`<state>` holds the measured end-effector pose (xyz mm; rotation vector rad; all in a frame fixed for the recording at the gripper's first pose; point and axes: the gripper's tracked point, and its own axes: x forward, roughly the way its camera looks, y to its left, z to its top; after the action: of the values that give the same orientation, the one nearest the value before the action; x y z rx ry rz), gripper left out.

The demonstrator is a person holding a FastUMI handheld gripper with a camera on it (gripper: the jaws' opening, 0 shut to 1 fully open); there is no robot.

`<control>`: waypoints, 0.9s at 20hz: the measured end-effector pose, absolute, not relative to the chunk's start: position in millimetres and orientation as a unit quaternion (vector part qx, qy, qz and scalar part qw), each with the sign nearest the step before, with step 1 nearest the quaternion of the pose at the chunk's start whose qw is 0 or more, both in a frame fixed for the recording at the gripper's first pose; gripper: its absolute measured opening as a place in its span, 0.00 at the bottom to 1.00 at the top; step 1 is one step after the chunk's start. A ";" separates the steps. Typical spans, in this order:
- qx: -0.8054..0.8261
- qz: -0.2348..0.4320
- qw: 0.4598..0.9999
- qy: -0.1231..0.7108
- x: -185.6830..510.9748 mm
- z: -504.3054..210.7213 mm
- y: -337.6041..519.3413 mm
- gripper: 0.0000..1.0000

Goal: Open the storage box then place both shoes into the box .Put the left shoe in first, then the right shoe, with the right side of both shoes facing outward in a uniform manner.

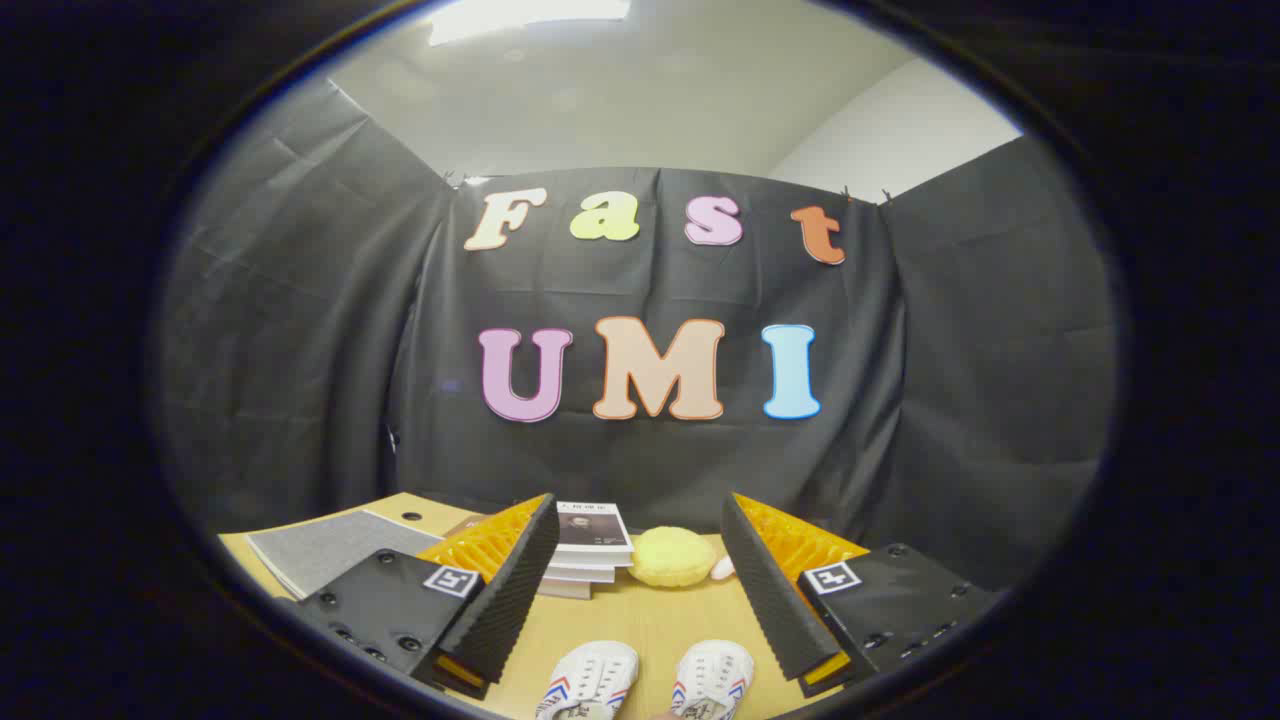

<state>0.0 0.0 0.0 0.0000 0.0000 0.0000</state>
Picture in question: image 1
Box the black backdrop cloth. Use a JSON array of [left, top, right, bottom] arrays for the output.
[[155, 80, 1119, 591]]

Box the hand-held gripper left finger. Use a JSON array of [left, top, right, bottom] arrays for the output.
[[275, 492, 561, 701]]

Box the yellow round plush cushion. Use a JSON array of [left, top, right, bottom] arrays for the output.
[[628, 526, 719, 589]]

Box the ceiling light panel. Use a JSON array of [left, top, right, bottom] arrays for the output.
[[428, 0, 633, 47]]

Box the grey fabric storage box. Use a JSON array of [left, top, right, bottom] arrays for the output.
[[245, 508, 446, 601]]

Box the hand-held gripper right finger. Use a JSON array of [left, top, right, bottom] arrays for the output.
[[720, 492, 1003, 699]]

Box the white book with dark photo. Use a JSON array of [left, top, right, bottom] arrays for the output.
[[552, 500, 636, 567]]

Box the white canvas shoe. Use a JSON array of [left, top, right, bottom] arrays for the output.
[[669, 640, 756, 720], [535, 640, 640, 720]]

